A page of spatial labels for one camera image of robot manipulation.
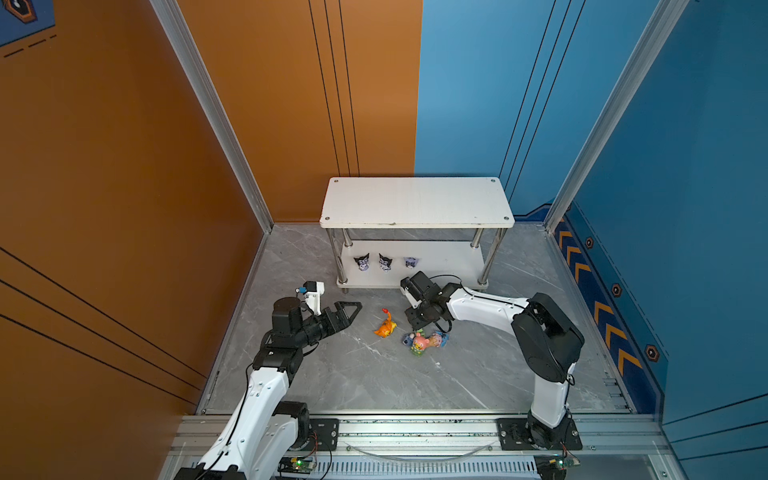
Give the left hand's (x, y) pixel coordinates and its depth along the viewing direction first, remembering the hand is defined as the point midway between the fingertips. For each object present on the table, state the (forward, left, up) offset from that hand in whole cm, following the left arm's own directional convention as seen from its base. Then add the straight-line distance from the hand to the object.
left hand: (353, 308), depth 79 cm
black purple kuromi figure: (+19, -1, -4) cm, 20 cm away
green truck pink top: (-1, -19, -12) cm, 22 cm away
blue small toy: (-2, -26, -13) cm, 29 cm away
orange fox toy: (+1, -9, -12) cm, 15 cm away
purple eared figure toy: (+21, -16, -6) cm, 27 cm away
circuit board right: (-32, -50, -17) cm, 61 cm away
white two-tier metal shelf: (+46, -31, -15) cm, 57 cm away
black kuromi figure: (+19, -8, -5) cm, 21 cm away
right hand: (+5, -17, -14) cm, 23 cm away
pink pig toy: (-5, -18, -10) cm, 22 cm away
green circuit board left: (-32, +12, -17) cm, 39 cm away
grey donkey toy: (-3, -15, -13) cm, 20 cm away
